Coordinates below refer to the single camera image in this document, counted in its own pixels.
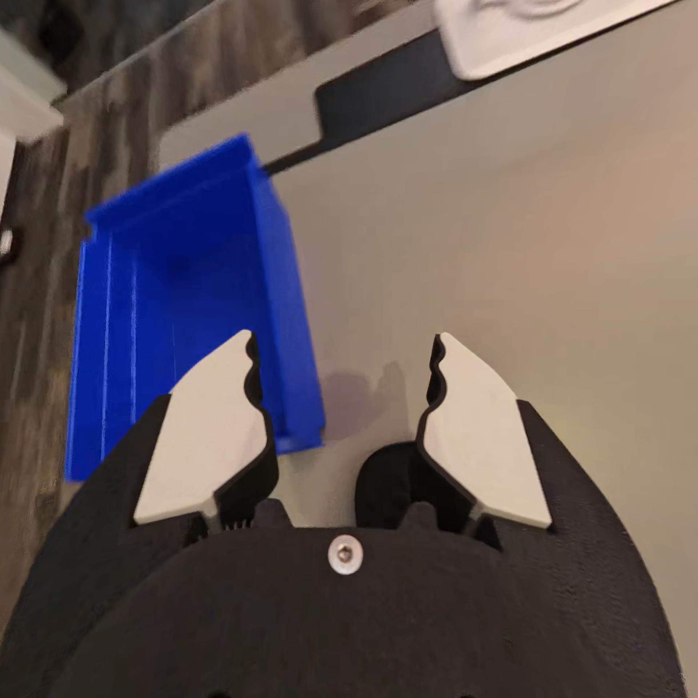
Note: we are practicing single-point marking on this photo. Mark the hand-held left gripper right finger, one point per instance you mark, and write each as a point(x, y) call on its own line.
point(480, 441)

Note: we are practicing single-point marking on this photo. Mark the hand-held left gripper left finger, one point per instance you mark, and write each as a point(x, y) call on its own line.
point(207, 436)

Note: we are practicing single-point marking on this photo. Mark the blue plastic bin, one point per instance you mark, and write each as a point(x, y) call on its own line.
point(191, 272)

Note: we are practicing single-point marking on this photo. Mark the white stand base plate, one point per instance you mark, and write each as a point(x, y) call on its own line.
point(518, 38)

